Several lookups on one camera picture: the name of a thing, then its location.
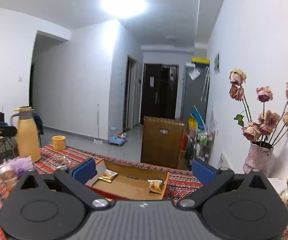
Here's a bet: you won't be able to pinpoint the brown cardboard carton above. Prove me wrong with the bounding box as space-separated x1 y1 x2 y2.
141 116 185 168

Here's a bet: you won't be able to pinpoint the patterned red tablecloth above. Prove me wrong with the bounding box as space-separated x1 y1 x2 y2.
0 160 288 239

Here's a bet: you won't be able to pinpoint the brown small snack packet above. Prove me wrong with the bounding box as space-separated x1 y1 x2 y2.
99 169 118 183

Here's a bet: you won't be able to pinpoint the clear plastic cup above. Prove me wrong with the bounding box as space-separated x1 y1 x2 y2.
0 164 18 192

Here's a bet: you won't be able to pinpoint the yellow box on fridge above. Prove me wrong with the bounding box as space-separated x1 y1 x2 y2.
192 57 210 64

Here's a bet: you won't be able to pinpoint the yellow thermos jug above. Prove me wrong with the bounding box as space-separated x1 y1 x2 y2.
10 106 41 163

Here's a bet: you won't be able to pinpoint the pink textured vase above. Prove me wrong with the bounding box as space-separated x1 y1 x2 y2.
243 141 274 176

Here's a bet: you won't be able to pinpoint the white biscuit snack packet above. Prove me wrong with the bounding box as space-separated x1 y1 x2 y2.
147 180 163 194

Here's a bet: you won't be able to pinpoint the dark entrance door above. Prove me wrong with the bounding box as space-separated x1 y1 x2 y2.
140 63 179 124

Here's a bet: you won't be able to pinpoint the blue pet feeder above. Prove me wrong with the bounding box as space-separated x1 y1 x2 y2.
108 126 126 146

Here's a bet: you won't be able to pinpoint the yellow ceramic cup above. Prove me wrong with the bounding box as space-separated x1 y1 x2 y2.
52 135 66 151

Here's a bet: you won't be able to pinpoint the red cardboard snack box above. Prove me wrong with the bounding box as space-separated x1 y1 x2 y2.
85 159 169 200

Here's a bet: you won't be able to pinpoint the grey refrigerator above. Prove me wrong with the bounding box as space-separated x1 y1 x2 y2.
180 63 210 122

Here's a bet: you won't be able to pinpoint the dried pink roses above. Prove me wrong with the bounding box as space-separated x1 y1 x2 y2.
229 69 288 150

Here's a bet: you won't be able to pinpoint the purple tissue pack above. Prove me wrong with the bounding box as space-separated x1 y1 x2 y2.
9 156 35 178

